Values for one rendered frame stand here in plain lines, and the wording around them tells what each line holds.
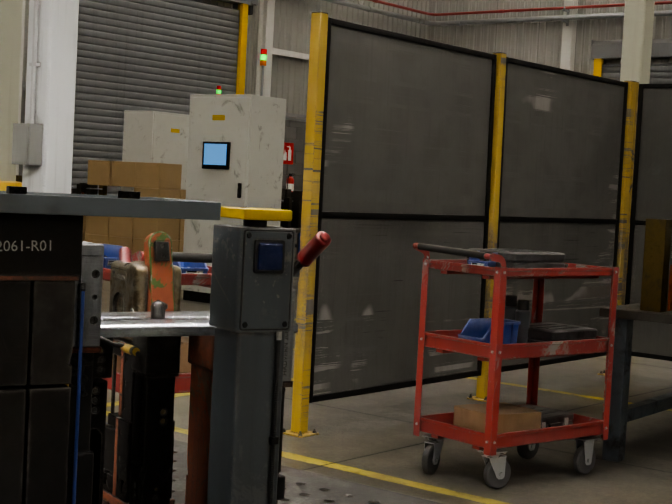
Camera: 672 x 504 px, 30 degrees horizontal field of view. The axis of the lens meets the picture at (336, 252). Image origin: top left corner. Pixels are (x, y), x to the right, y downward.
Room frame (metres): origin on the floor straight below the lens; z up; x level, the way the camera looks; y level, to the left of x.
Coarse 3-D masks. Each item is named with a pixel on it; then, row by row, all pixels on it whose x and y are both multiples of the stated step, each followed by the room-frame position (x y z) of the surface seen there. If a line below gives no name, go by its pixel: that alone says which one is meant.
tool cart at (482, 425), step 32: (480, 256) 4.91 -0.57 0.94; (512, 256) 5.15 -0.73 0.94; (544, 256) 5.27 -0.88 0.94; (480, 320) 5.26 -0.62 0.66; (512, 320) 5.25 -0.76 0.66; (448, 352) 5.21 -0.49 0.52; (480, 352) 5.00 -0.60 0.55; (512, 352) 5.00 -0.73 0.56; (544, 352) 5.12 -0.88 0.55; (576, 352) 5.25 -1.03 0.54; (608, 352) 5.37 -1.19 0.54; (416, 384) 5.26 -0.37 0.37; (608, 384) 5.38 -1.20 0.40; (416, 416) 5.25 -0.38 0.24; (448, 416) 5.37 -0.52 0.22; (480, 416) 5.08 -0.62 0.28; (512, 416) 5.10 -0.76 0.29; (544, 416) 5.32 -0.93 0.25; (576, 416) 5.51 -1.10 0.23; (608, 416) 5.38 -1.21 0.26; (480, 448) 5.00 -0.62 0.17; (576, 448) 5.39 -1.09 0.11
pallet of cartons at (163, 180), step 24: (96, 168) 15.29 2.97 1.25; (120, 168) 15.07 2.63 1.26; (144, 168) 14.83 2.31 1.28; (168, 168) 14.82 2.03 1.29; (144, 192) 14.82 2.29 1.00; (168, 192) 14.83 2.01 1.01; (96, 216) 15.27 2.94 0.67; (96, 240) 15.26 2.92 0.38; (120, 240) 15.03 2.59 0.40; (144, 240) 14.81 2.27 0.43
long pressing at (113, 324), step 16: (112, 320) 1.62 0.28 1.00; (128, 320) 1.62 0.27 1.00; (144, 320) 1.63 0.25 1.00; (160, 320) 1.64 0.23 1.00; (176, 320) 1.65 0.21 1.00; (192, 320) 1.66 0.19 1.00; (208, 320) 1.67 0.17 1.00; (112, 336) 1.54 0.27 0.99; (128, 336) 1.55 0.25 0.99; (144, 336) 1.56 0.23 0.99; (160, 336) 1.57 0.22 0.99
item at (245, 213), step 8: (224, 208) 1.36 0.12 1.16; (232, 208) 1.35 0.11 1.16; (240, 208) 1.33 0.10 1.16; (248, 208) 1.33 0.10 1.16; (256, 208) 1.35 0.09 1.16; (264, 208) 1.38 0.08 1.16; (224, 216) 1.36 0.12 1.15; (232, 216) 1.35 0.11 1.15; (240, 216) 1.33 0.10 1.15; (248, 216) 1.33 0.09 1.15; (256, 216) 1.33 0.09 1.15; (264, 216) 1.34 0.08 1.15; (272, 216) 1.34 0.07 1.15; (280, 216) 1.35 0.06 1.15; (288, 216) 1.35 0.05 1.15; (248, 224) 1.35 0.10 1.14; (256, 224) 1.35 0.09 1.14; (264, 224) 1.36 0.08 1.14
